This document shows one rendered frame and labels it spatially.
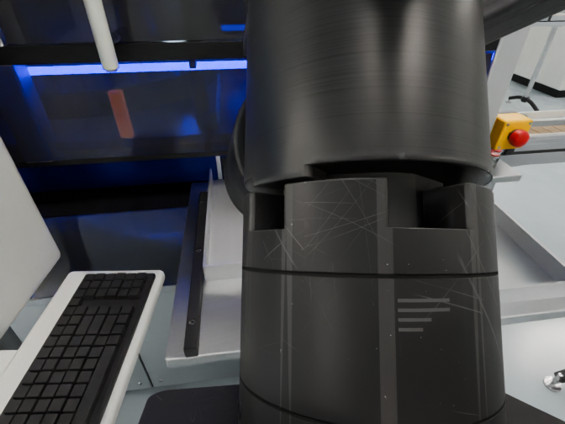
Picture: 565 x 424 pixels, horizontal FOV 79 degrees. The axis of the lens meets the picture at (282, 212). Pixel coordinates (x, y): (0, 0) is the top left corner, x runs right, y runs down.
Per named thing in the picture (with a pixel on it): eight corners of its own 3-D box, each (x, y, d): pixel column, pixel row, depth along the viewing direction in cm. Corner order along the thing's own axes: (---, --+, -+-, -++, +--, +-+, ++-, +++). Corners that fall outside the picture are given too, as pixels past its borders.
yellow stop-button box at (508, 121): (477, 138, 88) (486, 110, 83) (502, 136, 88) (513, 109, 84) (495, 151, 82) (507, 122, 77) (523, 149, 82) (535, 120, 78)
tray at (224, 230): (211, 181, 86) (209, 168, 84) (312, 173, 89) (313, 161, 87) (205, 281, 58) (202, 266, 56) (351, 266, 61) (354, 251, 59)
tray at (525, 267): (356, 194, 81) (358, 182, 79) (459, 187, 83) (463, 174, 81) (421, 311, 53) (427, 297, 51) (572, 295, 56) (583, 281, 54)
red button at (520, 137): (501, 142, 82) (507, 126, 79) (516, 141, 82) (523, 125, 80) (511, 149, 79) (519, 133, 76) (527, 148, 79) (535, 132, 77)
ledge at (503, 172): (446, 160, 99) (447, 154, 98) (487, 156, 101) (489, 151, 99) (474, 184, 88) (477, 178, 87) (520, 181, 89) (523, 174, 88)
